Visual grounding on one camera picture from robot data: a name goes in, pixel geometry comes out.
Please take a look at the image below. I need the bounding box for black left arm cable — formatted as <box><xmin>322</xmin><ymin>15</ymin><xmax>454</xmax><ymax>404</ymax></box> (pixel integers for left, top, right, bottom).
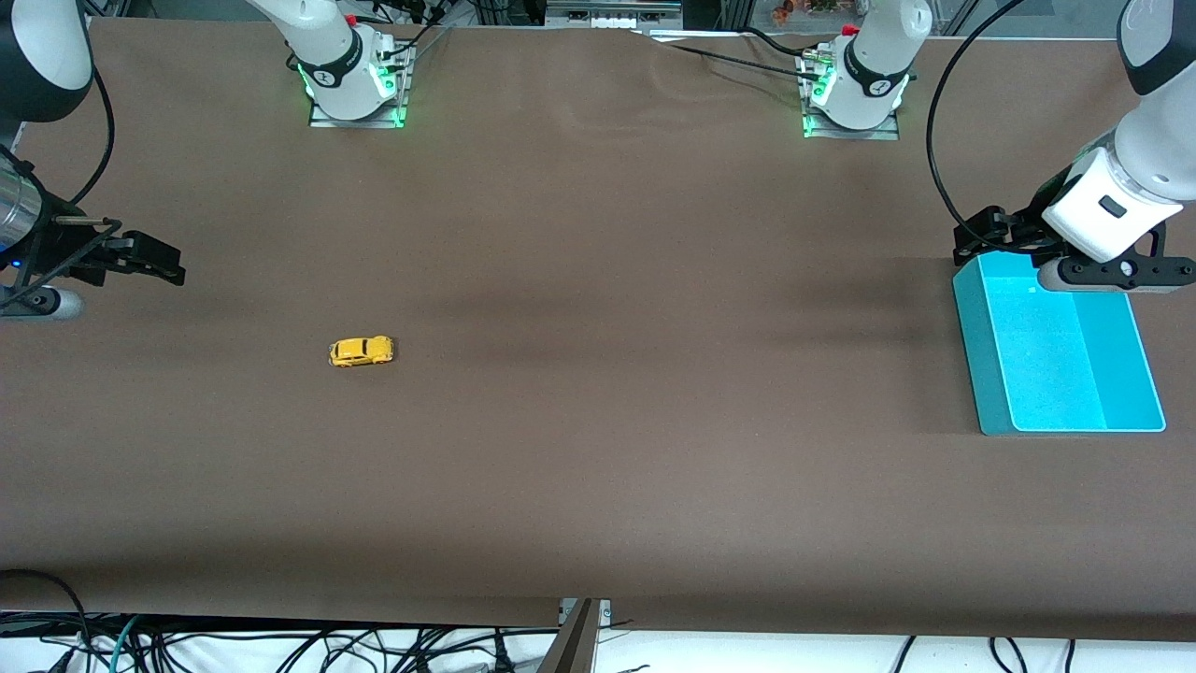
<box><xmin>925</xmin><ymin>0</ymin><xmax>1029</xmax><ymax>246</ymax></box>

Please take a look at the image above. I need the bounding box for black base power cable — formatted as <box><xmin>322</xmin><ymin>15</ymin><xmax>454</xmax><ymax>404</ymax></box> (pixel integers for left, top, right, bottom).
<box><xmin>377</xmin><ymin>0</ymin><xmax>455</xmax><ymax>66</ymax></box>

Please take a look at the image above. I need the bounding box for black looped floor cable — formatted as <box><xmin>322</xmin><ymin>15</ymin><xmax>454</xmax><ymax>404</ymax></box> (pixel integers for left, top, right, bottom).
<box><xmin>0</xmin><ymin>567</ymin><xmax>93</xmax><ymax>655</ymax></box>

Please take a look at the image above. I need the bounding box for yellow beetle toy car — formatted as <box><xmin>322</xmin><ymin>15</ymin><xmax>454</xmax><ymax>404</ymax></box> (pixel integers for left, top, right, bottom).
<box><xmin>328</xmin><ymin>336</ymin><xmax>395</xmax><ymax>368</ymax></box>

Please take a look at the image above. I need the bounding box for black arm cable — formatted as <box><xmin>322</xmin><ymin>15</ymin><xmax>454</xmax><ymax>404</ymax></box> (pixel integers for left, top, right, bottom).
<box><xmin>67</xmin><ymin>67</ymin><xmax>117</xmax><ymax>208</ymax></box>
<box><xmin>925</xmin><ymin>0</ymin><xmax>1029</xmax><ymax>246</ymax></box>

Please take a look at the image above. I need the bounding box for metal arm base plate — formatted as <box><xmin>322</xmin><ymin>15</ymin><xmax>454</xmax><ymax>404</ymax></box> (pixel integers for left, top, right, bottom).
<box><xmin>309</xmin><ymin>42</ymin><xmax>415</xmax><ymax>129</ymax></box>
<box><xmin>802</xmin><ymin>51</ymin><xmax>902</xmax><ymax>142</ymax></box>

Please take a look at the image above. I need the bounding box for green floor cable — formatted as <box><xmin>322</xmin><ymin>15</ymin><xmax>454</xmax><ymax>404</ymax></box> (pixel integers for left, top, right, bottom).
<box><xmin>109</xmin><ymin>614</ymin><xmax>144</xmax><ymax>673</ymax></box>

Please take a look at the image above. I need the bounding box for grey background device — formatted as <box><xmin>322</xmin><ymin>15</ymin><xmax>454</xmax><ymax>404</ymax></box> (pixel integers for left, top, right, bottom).
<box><xmin>545</xmin><ymin>0</ymin><xmax>685</xmax><ymax>30</ymax></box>

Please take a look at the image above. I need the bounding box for black cable across table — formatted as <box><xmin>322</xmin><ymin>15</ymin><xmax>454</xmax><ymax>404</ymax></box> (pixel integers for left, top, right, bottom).
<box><xmin>632</xmin><ymin>26</ymin><xmax>829</xmax><ymax>79</ymax></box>

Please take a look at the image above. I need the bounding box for brown table cover mat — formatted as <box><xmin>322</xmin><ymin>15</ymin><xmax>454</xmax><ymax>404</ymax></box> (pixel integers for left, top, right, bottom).
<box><xmin>0</xmin><ymin>17</ymin><xmax>1196</xmax><ymax>642</ymax></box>

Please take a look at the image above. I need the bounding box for teal plastic bin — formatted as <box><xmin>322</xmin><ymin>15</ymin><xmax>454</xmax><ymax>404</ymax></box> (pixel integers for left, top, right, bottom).
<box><xmin>951</xmin><ymin>251</ymin><xmax>1167</xmax><ymax>437</ymax></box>

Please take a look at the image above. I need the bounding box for metal table edge bracket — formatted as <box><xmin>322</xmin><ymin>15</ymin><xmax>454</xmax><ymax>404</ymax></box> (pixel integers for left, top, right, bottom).
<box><xmin>536</xmin><ymin>598</ymin><xmax>614</xmax><ymax>673</ymax></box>

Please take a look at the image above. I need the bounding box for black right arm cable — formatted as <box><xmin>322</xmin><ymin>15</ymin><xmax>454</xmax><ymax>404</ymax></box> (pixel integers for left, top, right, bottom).
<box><xmin>67</xmin><ymin>67</ymin><xmax>117</xmax><ymax>208</ymax></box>

